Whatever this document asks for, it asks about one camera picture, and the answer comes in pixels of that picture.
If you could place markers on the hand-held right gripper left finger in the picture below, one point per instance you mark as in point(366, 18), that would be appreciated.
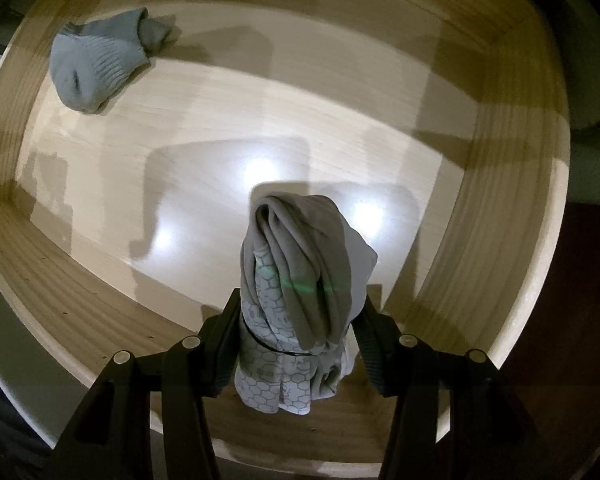
point(227, 340)

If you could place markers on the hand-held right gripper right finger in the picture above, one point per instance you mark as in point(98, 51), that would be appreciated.
point(372, 350)

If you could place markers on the grey honeycomb print underwear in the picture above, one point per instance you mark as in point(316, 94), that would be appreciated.
point(305, 270)

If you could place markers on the wooden drawer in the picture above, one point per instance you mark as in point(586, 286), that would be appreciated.
point(330, 110)

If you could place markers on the grey ribbed underwear roll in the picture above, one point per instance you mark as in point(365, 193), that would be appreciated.
point(95, 65)

